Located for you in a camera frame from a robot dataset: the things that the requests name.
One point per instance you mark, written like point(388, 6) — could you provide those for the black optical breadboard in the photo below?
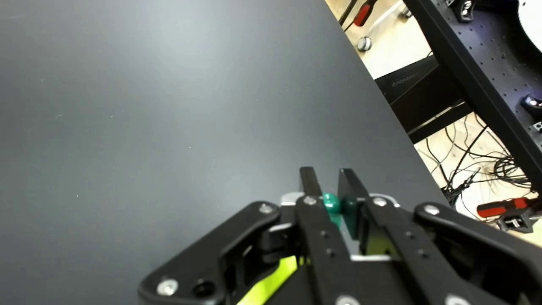
point(485, 68)

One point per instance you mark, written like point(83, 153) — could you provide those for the silver levelling foot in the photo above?
point(364, 43)

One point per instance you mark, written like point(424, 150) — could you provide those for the red black bar clamp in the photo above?
point(502, 207)

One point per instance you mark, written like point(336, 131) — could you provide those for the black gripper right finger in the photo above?
point(407, 248)

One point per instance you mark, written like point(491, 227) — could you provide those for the black table leg frame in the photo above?
point(417, 90)

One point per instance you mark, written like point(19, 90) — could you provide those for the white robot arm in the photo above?
point(534, 22)

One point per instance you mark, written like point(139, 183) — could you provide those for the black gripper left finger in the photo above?
point(322, 248)

